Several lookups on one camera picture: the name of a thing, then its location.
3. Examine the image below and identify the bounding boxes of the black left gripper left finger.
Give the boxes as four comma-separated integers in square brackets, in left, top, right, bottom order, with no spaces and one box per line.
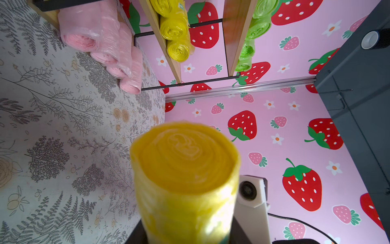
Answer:
[125,220,147,244]

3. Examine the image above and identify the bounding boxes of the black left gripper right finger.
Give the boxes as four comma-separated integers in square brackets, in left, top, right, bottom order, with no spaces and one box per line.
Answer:
[229,217,251,244]

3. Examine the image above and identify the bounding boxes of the pink roll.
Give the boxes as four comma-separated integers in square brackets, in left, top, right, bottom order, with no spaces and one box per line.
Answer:
[119,46,143,95]
[90,17,132,66]
[58,1,118,52]
[106,46,143,79]

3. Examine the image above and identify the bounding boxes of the yellow roll with teal label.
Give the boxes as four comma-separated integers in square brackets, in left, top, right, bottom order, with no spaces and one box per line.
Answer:
[150,0,185,17]

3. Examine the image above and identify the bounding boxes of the light green roll with label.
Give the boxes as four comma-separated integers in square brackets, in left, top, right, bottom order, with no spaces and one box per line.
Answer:
[239,39,256,60]

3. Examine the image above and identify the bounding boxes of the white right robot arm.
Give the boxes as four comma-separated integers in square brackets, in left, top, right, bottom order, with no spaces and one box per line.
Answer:
[315,1,390,232]

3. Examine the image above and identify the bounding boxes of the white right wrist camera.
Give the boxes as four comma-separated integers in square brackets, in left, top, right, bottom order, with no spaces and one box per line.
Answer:
[234,175,272,244]

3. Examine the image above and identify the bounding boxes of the wooden three-tier black-frame shelf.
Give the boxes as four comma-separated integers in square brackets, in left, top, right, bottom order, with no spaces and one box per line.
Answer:
[26,0,260,92]

